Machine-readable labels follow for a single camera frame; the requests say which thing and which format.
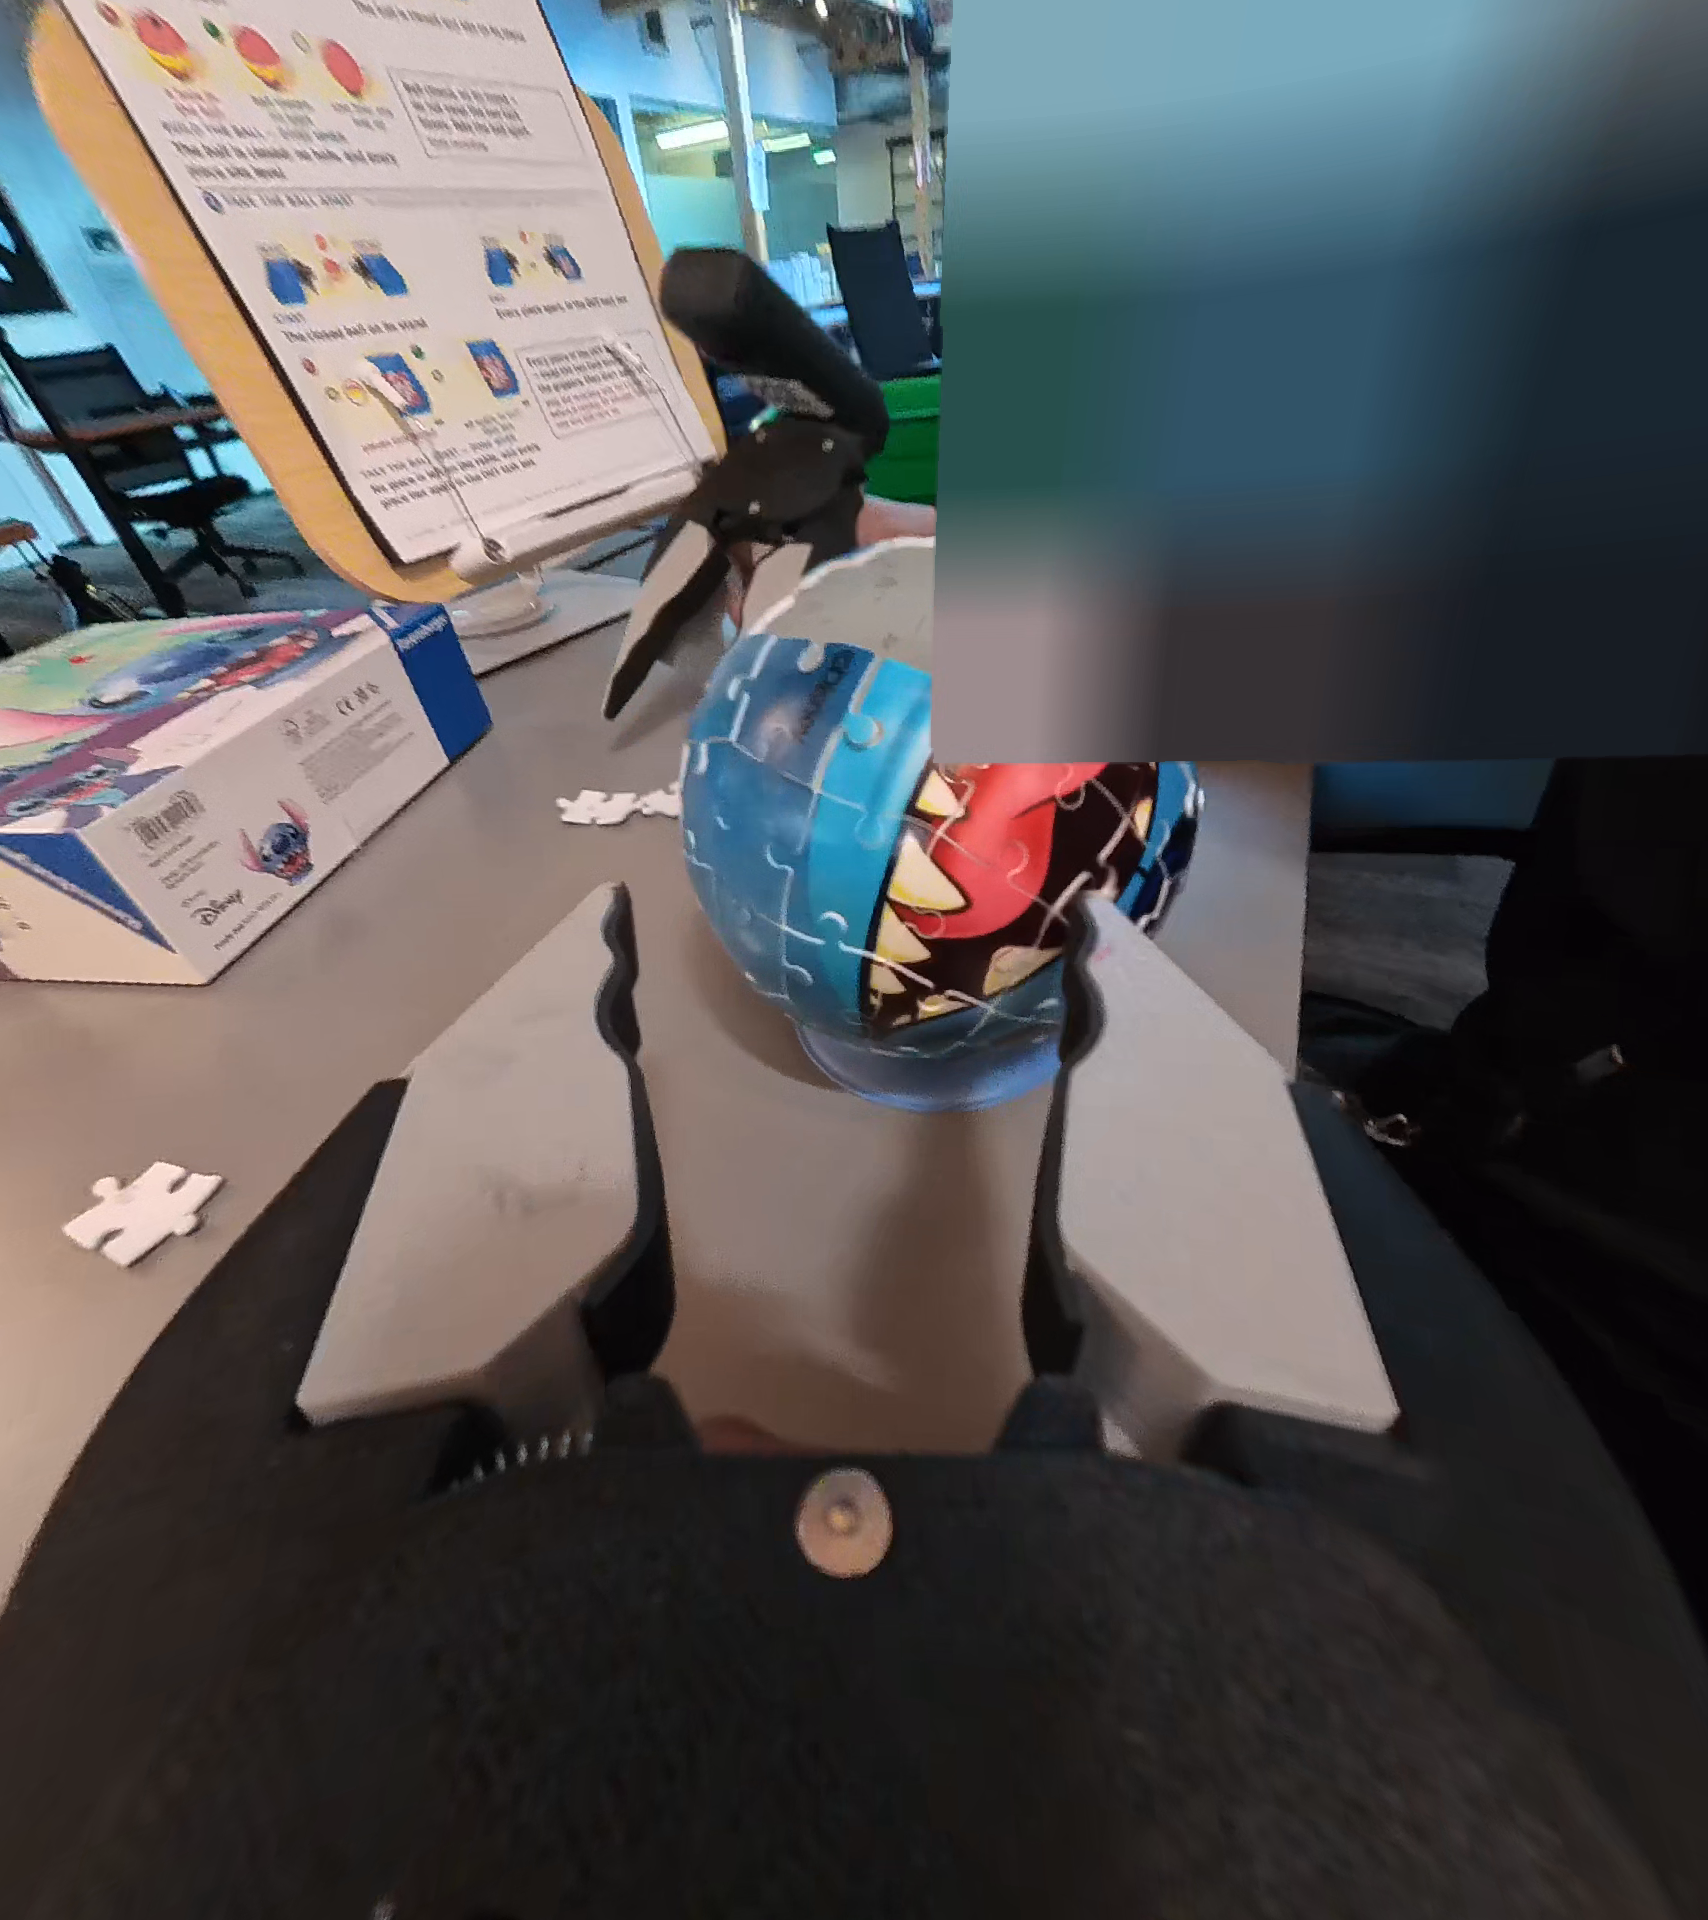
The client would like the white and blue puzzle box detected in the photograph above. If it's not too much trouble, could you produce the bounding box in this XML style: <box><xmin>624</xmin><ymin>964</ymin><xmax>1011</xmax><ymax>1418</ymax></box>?
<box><xmin>0</xmin><ymin>603</ymin><xmax>495</xmax><ymax>986</ymax></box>

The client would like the black office chair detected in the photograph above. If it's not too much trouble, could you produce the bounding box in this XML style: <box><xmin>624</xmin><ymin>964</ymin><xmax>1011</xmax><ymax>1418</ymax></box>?
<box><xmin>0</xmin><ymin>324</ymin><xmax>303</xmax><ymax>621</ymax></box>
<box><xmin>824</xmin><ymin>222</ymin><xmax>940</xmax><ymax>381</ymax></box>

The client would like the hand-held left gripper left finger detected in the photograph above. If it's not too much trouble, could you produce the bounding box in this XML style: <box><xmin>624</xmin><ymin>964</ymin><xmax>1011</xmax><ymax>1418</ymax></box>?
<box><xmin>295</xmin><ymin>881</ymin><xmax>674</xmax><ymax>1429</ymax></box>

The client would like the blue puzzle ball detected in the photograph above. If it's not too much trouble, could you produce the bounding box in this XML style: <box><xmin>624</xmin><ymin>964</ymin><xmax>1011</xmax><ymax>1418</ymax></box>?
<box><xmin>678</xmin><ymin>539</ymin><xmax>1200</xmax><ymax>1114</ymax></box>

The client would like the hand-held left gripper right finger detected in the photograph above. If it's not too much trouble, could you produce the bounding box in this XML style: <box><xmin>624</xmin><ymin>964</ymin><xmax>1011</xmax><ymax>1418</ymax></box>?
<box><xmin>1021</xmin><ymin>895</ymin><xmax>1400</xmax><ymax>1464</ymax></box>

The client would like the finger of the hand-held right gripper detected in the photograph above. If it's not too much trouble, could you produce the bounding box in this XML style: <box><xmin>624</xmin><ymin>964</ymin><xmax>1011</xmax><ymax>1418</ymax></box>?
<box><xmin>601</xmin><ymin>517</ymin><xmax>739</xmax><ymax>722</ymax></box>
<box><xmin>728</xmin><ymin>539</ymin><xmax>818</xmax><ymax>639</ymax></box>

